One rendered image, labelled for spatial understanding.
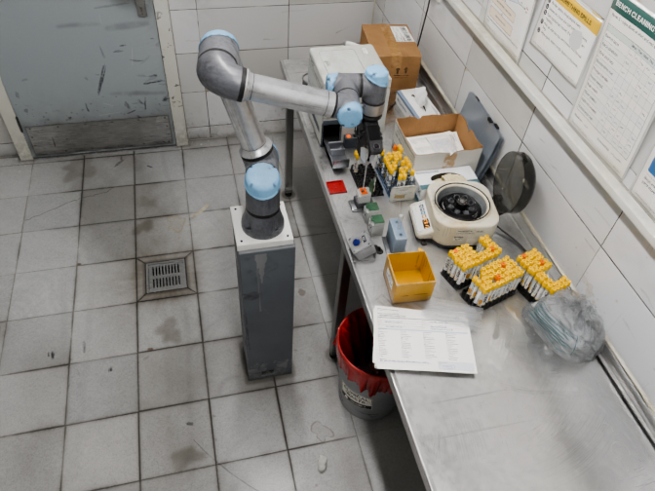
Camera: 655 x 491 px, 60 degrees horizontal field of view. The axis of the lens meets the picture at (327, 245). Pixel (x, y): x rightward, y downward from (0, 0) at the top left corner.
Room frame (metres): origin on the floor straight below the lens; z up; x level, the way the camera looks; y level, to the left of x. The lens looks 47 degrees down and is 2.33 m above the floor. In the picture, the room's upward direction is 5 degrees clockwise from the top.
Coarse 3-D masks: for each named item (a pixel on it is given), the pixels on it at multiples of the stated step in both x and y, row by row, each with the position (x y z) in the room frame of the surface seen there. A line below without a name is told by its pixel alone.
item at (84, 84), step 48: (0, 0) 2.69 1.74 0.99; (48, 0) 2.76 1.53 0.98; (96, 0) 2.83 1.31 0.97; (144, 0) 2.90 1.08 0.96; (0, 48) 2.67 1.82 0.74; (48, 48) 2.74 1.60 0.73; (96, 48) 2.81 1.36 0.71; (144, 48) 2.89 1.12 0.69; (0, 96) 2.64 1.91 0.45; (48, 96) 2.71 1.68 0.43; (96, 96) 2.79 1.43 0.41; (144, 96) 2.87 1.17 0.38; (48, 144) 2.68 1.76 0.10; (96, 144) 2.77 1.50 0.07; (144, 144) 2.85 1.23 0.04
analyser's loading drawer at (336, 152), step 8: (328, 136) 1.92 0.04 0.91; (336, 136) 1.93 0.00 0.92; (328, 144) 1.84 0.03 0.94; (336, 144) 1.85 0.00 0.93; (328, 152) 1.82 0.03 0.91; (336, 152) 1.80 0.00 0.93; (344, 152) 1.81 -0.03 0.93; (336, 160) 1.75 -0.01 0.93; (344, 160) 1.75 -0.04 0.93; (336, 168) 1.75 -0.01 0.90
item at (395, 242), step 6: (390, 222) 1.39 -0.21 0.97; (396, 222) 1.39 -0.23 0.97; (402, 222) 1.39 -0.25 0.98; (390, 228) 1.38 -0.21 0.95; (396, 228) 1.36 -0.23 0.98; (402, 228) 1.36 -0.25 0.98; (390, 234) 1.37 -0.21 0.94; (396, 234) 1.33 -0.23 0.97; (402, 234) 1.34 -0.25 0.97; (384, 240) 1.39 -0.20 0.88; (390, 240) 1.36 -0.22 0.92; (396, 240) 1.31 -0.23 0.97; (402, 240) 1.31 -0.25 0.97; (384, 246) 1.36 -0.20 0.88; (390, 246) 1.34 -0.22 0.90; (396, 246) 1.31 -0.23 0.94; (402, 246) 1.31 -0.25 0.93; (390, 252) 1.33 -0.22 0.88; (396, 252) 1.31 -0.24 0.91
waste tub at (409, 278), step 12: (408, 252) 1.25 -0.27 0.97; (420, 252) 1.26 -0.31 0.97; (396, 264) 1.25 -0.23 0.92; (408, 264) 1.26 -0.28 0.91; (420, 264) 1.27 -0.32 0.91; (384, 276) 1.22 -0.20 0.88; (396, 276) 1.23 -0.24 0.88; (408, 276) 1.23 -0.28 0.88; (420, 276) 1.24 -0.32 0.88; (432, 276) 1.17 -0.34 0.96; (396, 288) 1.11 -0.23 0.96; (408, 288) 1.12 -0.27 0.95; (420, 288) 1.13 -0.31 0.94; (432, 288) 1.14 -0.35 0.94; (396, 300) 1.12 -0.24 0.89; (408, 300) 1.13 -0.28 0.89; (420, 300) 1.14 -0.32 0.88
